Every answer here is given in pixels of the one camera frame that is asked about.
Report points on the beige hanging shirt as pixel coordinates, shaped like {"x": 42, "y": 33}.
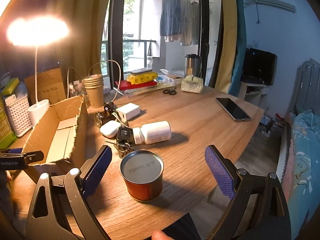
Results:
{"x": 190, "y": 16}

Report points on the grey white case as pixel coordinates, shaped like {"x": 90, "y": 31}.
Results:
{"x": 141, "y": 71}

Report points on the open cardboard box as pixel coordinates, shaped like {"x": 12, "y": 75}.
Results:
{"x": 61, "y": 136}

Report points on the clear plastic jar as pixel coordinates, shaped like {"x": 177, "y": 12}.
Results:
{"x": 76, "y": 88}

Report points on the white earbuds case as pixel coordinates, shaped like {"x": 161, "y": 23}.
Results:
{"x": 110, "y": 129}

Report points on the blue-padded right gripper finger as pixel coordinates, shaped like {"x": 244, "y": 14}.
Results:
{"x": 270, "y": 215}

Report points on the white TV stand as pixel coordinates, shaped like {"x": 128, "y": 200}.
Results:
{"x": 253, "y": 92}

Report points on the yellow duck pouch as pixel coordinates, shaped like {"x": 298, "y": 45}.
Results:
{"x": 137, "y": 79}

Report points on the blue patterned bedding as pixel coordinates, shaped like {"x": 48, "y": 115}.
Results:
{"x": 301, "y": 179}

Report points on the white small boxes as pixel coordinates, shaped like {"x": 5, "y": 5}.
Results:
{"x": 169, "y": 77}

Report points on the white power adapter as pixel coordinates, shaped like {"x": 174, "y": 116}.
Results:
{"x": 128, "y": 111}

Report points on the brown lamp packaging box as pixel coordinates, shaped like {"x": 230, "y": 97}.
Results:
{"x": 50, "y": 86}

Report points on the black television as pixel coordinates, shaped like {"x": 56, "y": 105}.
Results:
{"x": 259, "y": 67}

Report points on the white pill bottle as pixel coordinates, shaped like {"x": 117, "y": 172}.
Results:
{"x": 152, "y": 133}

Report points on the yellow teal curtain right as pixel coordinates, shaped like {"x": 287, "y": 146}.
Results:
{"x": 231, "y": 58}

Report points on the wristwatch with brown strap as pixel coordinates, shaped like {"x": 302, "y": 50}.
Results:
{"x": 103, "y": 117}

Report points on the black scissors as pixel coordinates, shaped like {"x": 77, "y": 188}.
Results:
{"x": 170, "y": 91}

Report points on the white plastic basket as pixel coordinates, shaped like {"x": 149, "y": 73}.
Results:
{"x": 17, "y": 108}

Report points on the black car key with keyring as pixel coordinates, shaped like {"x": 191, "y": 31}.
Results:
{"x": 124, "y": 141}

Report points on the yellow green sponge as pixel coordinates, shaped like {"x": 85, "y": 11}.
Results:
{"x": 10, "y": 86}

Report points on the small black flashlight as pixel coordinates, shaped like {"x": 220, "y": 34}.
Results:
{"x": 109, "y": 107}

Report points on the red tin can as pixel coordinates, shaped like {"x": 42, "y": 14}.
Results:
{"x": 142, "y": 172}

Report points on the steel thermos mug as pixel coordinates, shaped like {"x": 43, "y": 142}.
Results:
{"x": 192, "y": 65}

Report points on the blue hanging shirt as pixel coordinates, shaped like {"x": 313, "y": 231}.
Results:
{"x": 170, "y": 23}

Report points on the yellow curtain left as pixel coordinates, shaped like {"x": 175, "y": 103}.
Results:
{"x": 82, "y": 47}

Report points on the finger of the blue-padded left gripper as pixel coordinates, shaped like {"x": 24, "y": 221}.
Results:
{"x": 47, "y": 218}

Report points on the black smartphone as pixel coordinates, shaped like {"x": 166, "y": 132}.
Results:
{"x": 233, "y": 109}

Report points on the white air conditioner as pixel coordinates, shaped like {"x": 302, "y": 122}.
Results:
{"x": 288, "y": 6}

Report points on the stack of paper cups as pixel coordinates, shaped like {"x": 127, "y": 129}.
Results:
{"x": 94, "y": 88}

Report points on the yellow tissue pack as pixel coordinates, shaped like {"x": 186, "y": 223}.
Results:
{"x": 192, "y": 84}

